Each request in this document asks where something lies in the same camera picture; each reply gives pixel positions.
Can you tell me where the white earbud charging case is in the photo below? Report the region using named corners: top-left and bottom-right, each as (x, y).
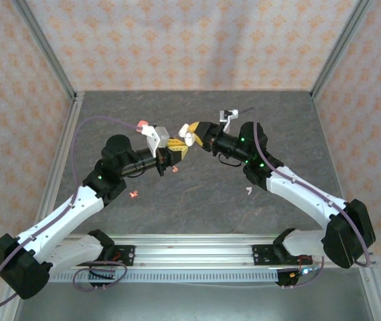
top-left (179, 123), bottom-right (198, 147)

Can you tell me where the aluminium base beam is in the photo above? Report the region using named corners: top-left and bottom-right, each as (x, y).
top-left (48, 233), bottom-right (378, 269)

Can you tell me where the grey metal base sheet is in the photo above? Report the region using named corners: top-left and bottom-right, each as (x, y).
top-left (12, 282), bottom-right (375, 321)

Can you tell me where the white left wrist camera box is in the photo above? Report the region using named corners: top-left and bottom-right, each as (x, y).
top-left (135, 122), bottom-right (171, 157)

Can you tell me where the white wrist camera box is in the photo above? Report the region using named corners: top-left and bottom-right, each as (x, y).
top-left (135, 122), bottom-right (171, 157)
top-left (219, 108), bottom-right (240, 133)

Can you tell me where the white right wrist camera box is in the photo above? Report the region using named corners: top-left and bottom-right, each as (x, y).
top-left (219, 108), bottom-right (240, 133)

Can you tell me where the thin black gripper wire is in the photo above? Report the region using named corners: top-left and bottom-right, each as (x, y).
top-left (218, 153), bottom-right (243, 169)

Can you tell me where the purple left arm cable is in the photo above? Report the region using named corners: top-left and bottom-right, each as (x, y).
top-left (0, 115), bottom-right (143, 310)

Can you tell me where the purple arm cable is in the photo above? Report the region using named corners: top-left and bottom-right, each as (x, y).
top-left (238, 106), bottom-right (376, 288)
top-left (0, 115), bottom-right (143, 310)

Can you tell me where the aluminium side rail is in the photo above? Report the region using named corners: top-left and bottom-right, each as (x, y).
top-left (0, 90), bottom-right (86, 321)
top-left (310, 90), bottom-right (381, 321)

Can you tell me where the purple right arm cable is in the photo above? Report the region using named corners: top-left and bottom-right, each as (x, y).
top-left (238, 106), bottom-right (376, 288)

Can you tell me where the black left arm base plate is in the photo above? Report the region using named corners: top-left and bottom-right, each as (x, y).
top-left (86, 245), bottom-right (136, 268)

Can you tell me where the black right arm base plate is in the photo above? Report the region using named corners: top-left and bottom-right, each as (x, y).
top-left (251, 243), bottom-right (313, 267)

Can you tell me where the slotted grey cable duct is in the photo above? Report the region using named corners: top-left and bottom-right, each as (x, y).
top-left (48, 270), bottom-right (283, 284)

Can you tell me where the aluminium frame post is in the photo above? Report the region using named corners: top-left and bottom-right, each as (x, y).
top-left (11, 0), bottom-right (77, 100)
top-left (310, 0), bottom-right (375, 100)

